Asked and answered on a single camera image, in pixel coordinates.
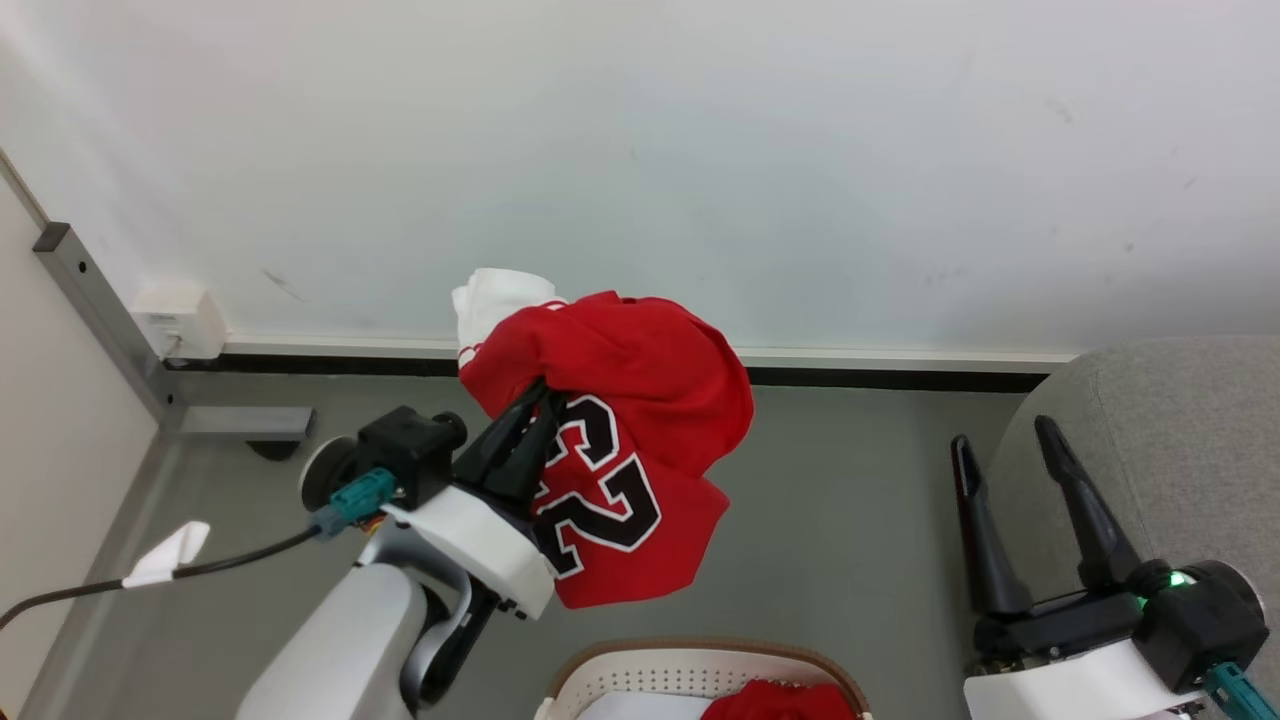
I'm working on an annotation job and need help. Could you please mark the red jersey number 23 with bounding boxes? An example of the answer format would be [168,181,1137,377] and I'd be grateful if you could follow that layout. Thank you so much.
[452,268,756,611]

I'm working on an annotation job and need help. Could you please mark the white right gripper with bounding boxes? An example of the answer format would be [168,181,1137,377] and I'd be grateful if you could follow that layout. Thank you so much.
[950,415,1206,720]

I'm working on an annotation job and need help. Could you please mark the grey fabric sofa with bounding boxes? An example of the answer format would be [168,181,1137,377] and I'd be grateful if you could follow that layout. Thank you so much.
[985,335,1280,720]

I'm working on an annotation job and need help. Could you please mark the white partition panel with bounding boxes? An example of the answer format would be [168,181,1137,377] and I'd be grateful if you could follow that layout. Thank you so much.
[0,170,161,691]

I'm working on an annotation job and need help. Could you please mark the grey metal partition frame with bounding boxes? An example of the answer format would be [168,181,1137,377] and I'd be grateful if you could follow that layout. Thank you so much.
[20,222,316,720]

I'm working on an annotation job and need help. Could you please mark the white cable tag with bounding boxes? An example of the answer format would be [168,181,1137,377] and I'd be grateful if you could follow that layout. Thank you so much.
[122,521,211,589]

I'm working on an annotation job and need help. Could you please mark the white and black baseboard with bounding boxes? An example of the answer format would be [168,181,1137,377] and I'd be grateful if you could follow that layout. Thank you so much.
[165,335,1081,393]

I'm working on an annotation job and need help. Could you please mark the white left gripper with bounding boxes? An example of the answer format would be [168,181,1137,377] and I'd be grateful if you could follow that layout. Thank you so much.
[383,383,567,622]

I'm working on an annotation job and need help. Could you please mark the white laundry basket brown rim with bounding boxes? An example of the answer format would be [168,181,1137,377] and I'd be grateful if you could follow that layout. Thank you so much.
[535,638,873,720]

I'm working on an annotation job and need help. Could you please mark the black cable with teal plug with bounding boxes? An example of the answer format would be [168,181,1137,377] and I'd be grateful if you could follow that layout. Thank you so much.
[0,468,399,631]

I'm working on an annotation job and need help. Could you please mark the white wall socket box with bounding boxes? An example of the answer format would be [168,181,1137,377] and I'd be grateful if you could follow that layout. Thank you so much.
[130,285,228,361]

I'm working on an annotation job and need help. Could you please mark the teal plug right cable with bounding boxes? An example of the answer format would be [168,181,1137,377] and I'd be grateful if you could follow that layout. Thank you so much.
[1203,660,1280,720]

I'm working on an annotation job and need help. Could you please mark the red garment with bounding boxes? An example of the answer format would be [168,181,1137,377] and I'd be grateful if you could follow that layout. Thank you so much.
[700,680,857,720]

